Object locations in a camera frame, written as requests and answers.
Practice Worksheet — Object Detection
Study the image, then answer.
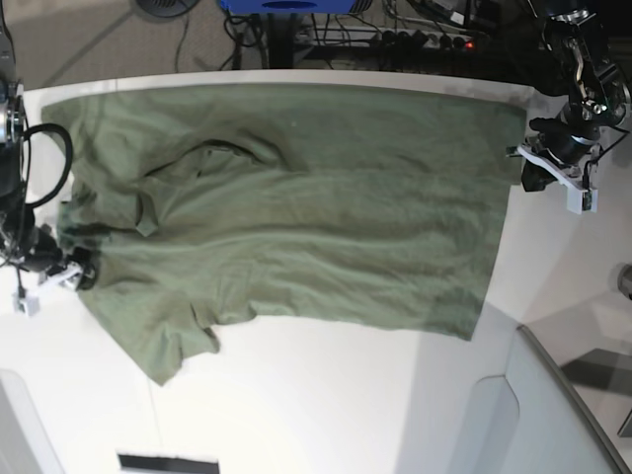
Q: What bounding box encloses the black table leg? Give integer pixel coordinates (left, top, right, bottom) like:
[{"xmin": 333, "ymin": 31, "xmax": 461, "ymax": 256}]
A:
[{"xmin": 265, "ymin": 14, "xmax": 299, "ymax": 69}]

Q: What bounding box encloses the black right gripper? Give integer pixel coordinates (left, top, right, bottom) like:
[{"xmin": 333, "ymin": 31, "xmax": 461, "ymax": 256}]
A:
[{"xmin": 17, "ymin": 229, "xmax": 99, "ymax": 290}]

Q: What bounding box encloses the green t-shirt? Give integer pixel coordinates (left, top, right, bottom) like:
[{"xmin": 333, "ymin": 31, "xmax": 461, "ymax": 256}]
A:
[{"xmin": 41, "ymin": 84, "xmax": 525, "ymax": 384}]

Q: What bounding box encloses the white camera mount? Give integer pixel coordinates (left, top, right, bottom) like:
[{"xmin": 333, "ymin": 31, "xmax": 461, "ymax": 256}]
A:
[
  {"xmin": 506, "ymin": 141, "xmax": 598, "ymax": 214},
  {"xmin": 12, "ymin": 263, "xmax": 84, "ymax": 317}
]

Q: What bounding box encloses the black power strip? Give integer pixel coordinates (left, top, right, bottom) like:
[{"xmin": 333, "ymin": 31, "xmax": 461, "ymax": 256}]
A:
[{"xmin": 370, "ymin": 30, "xmax": 477, "ymax": 51}]

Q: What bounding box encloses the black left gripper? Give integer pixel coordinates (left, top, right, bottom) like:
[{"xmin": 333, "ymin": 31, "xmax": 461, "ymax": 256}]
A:
[{"xmin": 520, "ymin": 118, "xmax": 600, "ymax": 193}]

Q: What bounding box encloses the blue box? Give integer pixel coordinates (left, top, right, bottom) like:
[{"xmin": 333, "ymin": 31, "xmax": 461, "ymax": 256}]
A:
[{"xmin": 219, "ymin": 0, "xmax": 356, "ymax": 15}]

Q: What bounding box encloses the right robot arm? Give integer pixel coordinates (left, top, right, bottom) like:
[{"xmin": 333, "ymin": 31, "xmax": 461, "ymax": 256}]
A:
[{"xmin": 1, "ymin": 18, "xmax": 97, "ymax": 290}]

